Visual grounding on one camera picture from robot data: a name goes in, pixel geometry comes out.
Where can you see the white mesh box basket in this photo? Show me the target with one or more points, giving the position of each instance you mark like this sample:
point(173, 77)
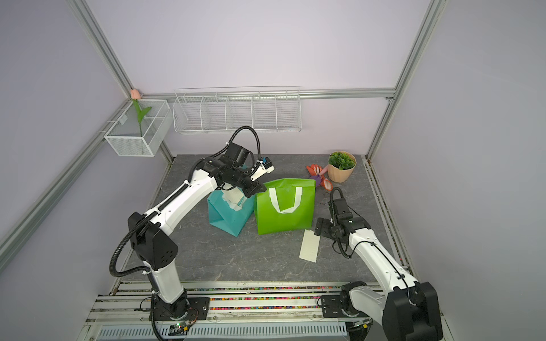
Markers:
point(124, 137)

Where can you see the white lined receipt paper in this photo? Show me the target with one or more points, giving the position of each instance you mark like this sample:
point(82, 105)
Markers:
point(235, 198)

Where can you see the green potted plant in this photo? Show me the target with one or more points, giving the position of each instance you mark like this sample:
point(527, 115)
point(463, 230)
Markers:
point(341, 161)

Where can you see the beige plant pot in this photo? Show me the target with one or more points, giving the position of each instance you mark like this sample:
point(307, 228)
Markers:
point(339, 176)

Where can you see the red white garden glove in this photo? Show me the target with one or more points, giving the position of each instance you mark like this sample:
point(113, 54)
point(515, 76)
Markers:
point(325, 183)

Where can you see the purple garden trowel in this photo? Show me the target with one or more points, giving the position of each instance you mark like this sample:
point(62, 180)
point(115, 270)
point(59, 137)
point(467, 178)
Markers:
point(317, 172)

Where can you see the white wire wall basket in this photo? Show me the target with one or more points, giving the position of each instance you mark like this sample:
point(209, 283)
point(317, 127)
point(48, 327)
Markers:
point(267, 109)

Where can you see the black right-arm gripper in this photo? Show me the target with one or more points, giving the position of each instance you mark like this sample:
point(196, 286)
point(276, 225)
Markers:
point(322, 226)

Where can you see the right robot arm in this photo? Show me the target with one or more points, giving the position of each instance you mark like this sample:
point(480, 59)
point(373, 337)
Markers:
point(405, 308)

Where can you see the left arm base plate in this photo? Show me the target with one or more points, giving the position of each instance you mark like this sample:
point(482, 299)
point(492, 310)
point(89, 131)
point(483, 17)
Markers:
point(184, 309)

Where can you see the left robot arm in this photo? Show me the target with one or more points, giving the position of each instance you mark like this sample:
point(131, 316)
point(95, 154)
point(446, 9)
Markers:
point(148, 248)

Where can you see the artificial pink tulip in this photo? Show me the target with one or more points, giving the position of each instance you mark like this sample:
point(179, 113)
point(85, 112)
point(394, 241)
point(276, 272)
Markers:
point(140, 111)

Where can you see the green shopping bag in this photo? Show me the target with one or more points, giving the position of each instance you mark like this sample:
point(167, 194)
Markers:
point(286, 205)

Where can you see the teal shopping bag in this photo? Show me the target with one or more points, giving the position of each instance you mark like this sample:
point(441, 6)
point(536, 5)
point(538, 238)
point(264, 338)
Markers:
point(220, 215)

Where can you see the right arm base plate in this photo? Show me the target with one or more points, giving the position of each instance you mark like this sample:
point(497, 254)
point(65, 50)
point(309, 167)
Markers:
point(333, 306)

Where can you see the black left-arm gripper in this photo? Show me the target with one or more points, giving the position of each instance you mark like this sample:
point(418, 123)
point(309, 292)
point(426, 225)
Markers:
point(256, 187)

